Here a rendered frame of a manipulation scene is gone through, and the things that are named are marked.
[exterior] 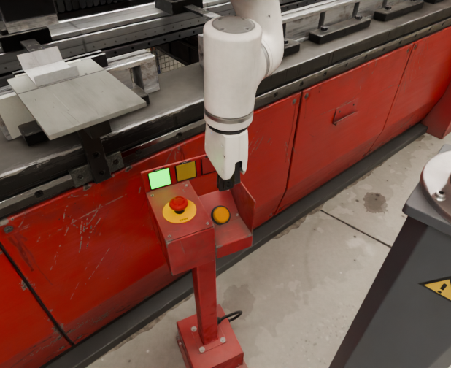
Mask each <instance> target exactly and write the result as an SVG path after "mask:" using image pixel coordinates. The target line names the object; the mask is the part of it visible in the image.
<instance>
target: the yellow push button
mask: <svg viewBox="0 0 451 368"><path fill-rule="evenodd" d="M213 218H214V219H215V221H216V222H218V223H225V222H226V221H227V220H228V219H229V211H228V210H227V209H226V208H225V207H218V208H217V209H215V211H214V212H213Z"/></svg>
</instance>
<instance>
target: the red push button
mask: <svg viewBox="0 0 451 368"><path fill-rule="evenodd" d="M169 206H170V207H171V208H172V209H173V210H174V211H175V213H177V214H182V213H184V211H185V208H186V207H187V206H188V200H187V199H186V198H185V197H184V196H175V197H173V198H172V199H171V200H170V202H169Z"/></svg>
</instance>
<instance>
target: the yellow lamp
mask: <svg viewBox="0 0 451 368"><path fill-rule="evenodd" d="M176 170H177V181H181V180H186V179H188V178H192V177H195V176H196V167H195V161H193V162H190V163H187V164H182V165H179V166H176Z"/></svg>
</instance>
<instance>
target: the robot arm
mask: <svg viewBox="0 0 451 368"><path fill-rule="evenodd" d="M229 1H230V2H231V4H232V6H233V8H234V10H235V13H236V16H233V15H227V16H220V17H217V18H213V19H211V20H209V21H208V22H206V23H205V25H204V28H203V44H204V119H205V121H206V130H205V152H206V154H207V156H208V158H209V160H210V161H211V162H212V165H213V166H214V168H215V169H216V171H217V173H218V174H217V188H219V191H220V192H221V191H225V190H228V189H231V188H233V186H234V185H236V184H239V183H240V182H241V180H240V172H241V173H242V174H243V175H244V173H245V172H246V169H247V158H248V133H247V128H248V127H249V125H250V124H251V122H252V120H253V111H254V104H255V93H256V90H257V88H258V85H259V84H260V82H261V80H263V79H264V78H266V77H268V76H269V75H270V74H271V73H273V72H274V71H275V70H276V69H277V68H278V67H279V65H280V64H281V61H282V57H283V53H284V37H283V29H282V16H281V11H280V3H279V0H229ZM420 185H421V189H422V191H423V194H424V196H425V198H426V199H427V200H428V202H429V203H430V205H431V206H432V208H434V209H435V211H437V212H438V214H440V216H442V217H443V218H444V219H445V220H446V221H448V222H449V223H451V151H446V152H443V153H440V154H437V155H435V156H434V157H432V158H430V159H429V160H428V161H427V162H426V163H425V166H424V167H423V170H422V172H421V174H420Z"/></svg>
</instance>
